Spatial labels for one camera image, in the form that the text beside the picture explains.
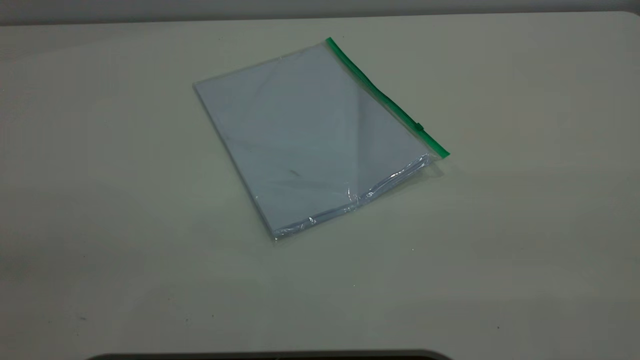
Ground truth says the clear zip bag green zipper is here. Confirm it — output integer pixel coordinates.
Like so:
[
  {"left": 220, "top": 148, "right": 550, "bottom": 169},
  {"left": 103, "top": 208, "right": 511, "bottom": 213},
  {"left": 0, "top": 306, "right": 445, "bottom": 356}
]
[{"left": 192, "top": 36, "right": 451, "bottom": 242}]

